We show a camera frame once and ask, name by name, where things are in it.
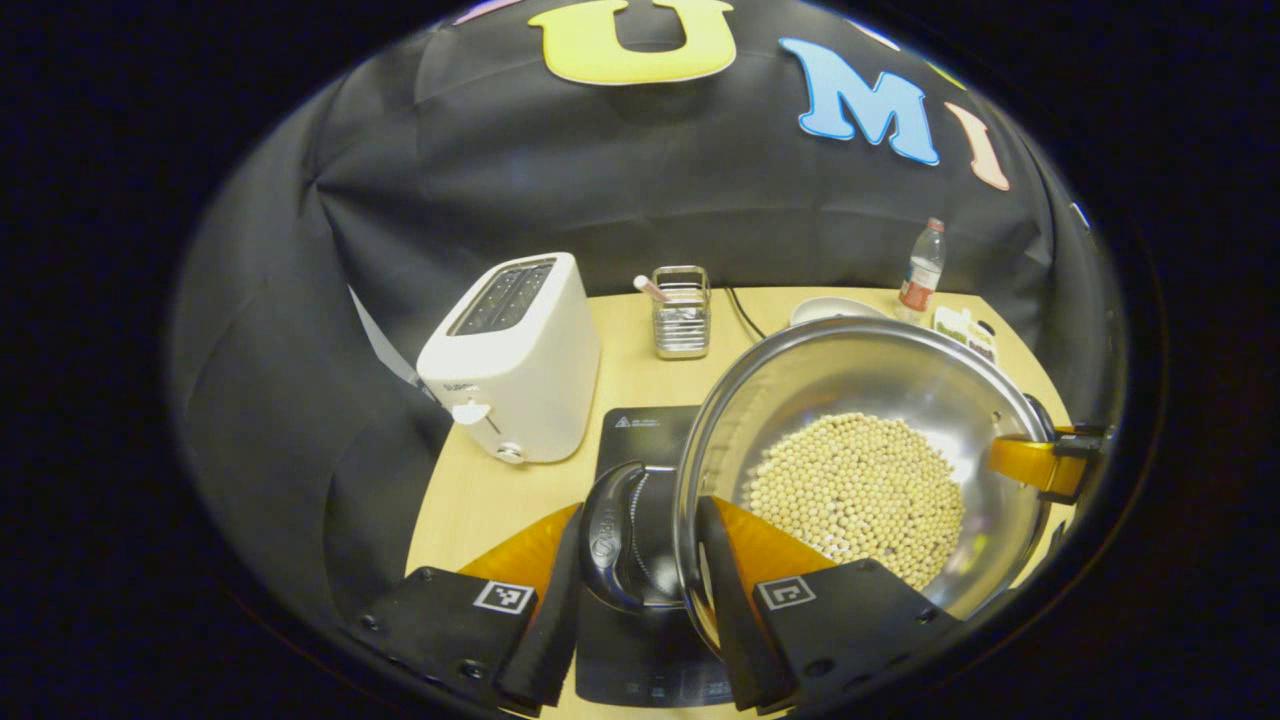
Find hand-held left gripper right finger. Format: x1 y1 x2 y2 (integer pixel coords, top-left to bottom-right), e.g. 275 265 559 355
695 495 966 713

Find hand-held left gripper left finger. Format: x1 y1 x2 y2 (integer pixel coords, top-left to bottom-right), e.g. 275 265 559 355
355 500 586 716

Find black induction cooktop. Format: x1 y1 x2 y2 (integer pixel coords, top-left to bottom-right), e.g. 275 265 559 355
575 405 741 709

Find stainless steel pot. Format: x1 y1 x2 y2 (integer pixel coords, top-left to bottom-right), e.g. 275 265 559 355
580 318 1076 656

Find white divided dish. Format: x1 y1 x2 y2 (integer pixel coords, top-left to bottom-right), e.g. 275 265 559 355
932 305 999 366

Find pile of soybeans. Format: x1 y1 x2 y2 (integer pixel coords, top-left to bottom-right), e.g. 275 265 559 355
742 412 967 591

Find clear plastic water bottle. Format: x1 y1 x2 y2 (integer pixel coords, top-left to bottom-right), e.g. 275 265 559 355
897 217 947 323

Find white toaster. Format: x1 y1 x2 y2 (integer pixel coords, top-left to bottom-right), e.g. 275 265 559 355
416 252 602 465

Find white round plate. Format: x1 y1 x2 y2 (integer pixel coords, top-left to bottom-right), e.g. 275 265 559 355
788 296 891 328

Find metal wire basket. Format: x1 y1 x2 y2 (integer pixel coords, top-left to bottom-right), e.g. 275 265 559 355
652 265 712 360

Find black power cable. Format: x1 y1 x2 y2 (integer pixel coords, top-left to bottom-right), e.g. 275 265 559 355
724 287 767 342

